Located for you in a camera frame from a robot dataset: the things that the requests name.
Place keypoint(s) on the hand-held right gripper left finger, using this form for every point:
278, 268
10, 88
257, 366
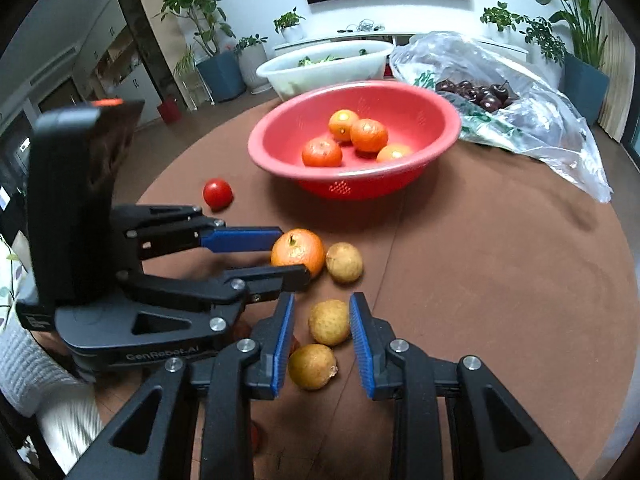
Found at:
280, 345

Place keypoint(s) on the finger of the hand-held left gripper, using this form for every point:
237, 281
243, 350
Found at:
240, 240
270, 280

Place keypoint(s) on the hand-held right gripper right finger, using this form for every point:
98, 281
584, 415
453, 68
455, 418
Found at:
362, 345

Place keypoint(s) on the tan longan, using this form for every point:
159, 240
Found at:
312, 366
328, 322
344, 262

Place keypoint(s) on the yellow-orange smooth orange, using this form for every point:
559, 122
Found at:
297, 252

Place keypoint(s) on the red tomato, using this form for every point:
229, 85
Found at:
217, 193

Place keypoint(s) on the large bumpy mandarin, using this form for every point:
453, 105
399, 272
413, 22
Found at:
322, 152
369, 135

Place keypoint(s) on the small smooth orange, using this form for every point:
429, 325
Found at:
395, 152
343, 124

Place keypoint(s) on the red plastic colander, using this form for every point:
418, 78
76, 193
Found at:
425, 110

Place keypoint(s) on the person's left forearm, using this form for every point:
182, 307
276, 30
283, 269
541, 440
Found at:
30, 375

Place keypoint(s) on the leaf print cloth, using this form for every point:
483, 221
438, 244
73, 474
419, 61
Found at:
10, 270

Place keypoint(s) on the small red bin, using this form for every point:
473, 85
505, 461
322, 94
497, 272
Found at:
170, 110

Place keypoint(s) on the leafy tree in blue pot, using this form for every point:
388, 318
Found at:
220, 77

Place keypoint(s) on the white plastic basin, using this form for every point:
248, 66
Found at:
280, 77

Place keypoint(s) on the plant in tall white pot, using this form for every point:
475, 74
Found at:
252, 65

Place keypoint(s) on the dark wooden display cabinet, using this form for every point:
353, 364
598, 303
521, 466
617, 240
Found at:
145, 35

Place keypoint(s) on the green leafy vegetables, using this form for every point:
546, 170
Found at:
320, 59

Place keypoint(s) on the small plant white pot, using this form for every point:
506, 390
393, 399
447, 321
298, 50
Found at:
289, 22
500, 17

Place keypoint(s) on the pile of dark cherries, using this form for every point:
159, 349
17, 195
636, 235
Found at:
475, 92

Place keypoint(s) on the white television cabinet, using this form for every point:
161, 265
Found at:
450, 40

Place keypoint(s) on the clear plastic bag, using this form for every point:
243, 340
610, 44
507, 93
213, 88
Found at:
540, 110

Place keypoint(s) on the tall leafy plant blue pot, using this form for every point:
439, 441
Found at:
585, 85

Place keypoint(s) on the bushy small-leaf plant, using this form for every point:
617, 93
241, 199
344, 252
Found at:
545, 37

